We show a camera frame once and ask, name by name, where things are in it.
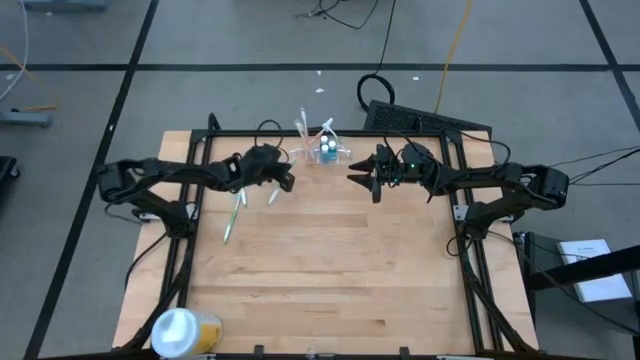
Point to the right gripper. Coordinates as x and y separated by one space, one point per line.
410 167

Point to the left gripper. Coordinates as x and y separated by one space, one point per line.
260 162

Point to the green white toothbrush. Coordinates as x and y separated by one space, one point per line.
229 230
273 197
243 200

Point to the teal bottle white cap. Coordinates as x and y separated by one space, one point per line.
332 144
324 139
325 148

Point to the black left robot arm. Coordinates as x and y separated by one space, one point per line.
165 170

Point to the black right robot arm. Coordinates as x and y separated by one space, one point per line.
500 177

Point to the clear acrylic organizer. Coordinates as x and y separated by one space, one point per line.
345 160

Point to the black perforated metal case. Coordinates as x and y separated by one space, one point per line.
400 117

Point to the silver mounting plate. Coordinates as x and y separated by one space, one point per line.
461 212
145 216

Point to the black side stand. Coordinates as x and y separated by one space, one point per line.
575 270

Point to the grey-blue table foot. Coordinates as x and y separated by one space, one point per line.
60 5
25 119

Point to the black caster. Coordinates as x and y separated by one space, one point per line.
6 172

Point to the white booklet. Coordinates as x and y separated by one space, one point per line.
607 289

